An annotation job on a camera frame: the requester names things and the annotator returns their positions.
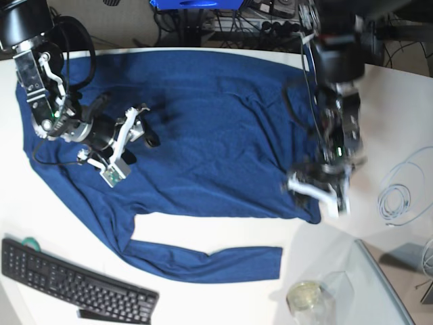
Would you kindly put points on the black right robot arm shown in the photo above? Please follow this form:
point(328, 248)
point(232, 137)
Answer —
point(32, 20)

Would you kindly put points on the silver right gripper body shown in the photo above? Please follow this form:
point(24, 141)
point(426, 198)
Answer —
point(56, 111)

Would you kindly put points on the green tape roll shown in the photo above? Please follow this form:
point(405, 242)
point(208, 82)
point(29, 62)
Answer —
point(31, 243)

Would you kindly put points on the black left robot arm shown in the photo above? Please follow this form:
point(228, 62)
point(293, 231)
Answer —
point(342, 36)

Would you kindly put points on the dark blue t-shirt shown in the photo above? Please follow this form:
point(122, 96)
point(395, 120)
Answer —
point(230, 128)

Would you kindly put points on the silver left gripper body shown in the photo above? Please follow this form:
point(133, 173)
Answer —
point(341, 135)

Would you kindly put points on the white camera bracket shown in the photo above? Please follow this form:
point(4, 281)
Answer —
point(321, 194)
point(116, 149)

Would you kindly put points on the blue box with hole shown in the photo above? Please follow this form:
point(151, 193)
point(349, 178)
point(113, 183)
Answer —
point(196, 4)

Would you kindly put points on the clear glass jar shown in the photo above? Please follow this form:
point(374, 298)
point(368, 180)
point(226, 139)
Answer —
point(328, 300)

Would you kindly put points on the black computer keyboard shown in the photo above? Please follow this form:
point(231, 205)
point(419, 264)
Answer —
point(99, 297)

